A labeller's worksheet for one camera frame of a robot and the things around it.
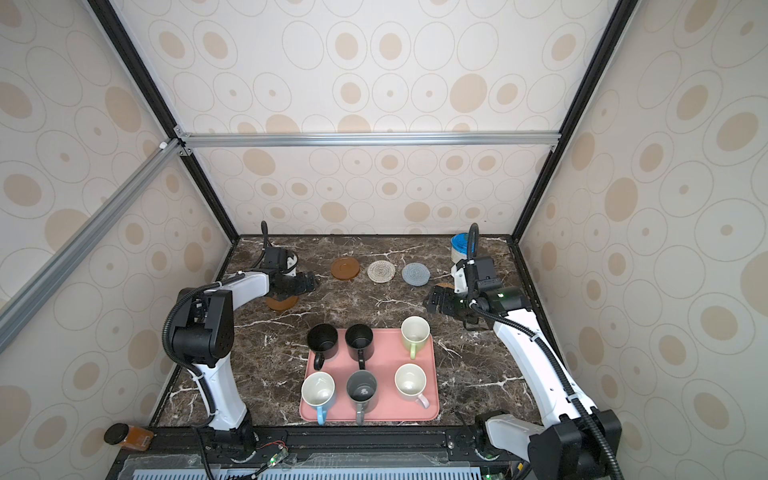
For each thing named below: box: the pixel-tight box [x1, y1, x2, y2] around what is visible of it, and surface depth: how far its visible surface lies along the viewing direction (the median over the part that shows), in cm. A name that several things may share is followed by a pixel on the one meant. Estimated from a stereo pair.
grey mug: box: [346, 370, 378, 426], surface depth 76 cm
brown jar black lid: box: [104, 423, 155, 451], surface depth 70 cm
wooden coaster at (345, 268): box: [331, 257, 360, 281], surface depth 111 cm
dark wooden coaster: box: [266, 295, 299, 311], surface depth 101 cm
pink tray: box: [302, 329, 440, 421], surface depth 83 cm
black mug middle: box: [345, 323, 375, 370], surface depth 85 cm
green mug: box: [401, 316, 431, 359], surface depth 87 cm
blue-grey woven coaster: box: [401, 262, 431, 287], surface depth 111 cm
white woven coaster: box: [367, 259, 396, 283], surface depth 111 cm
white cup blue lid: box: [450, 232, 469, 263], surface depth 108 cm
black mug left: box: [307, 323, 339, 371], surface depth 85 cm
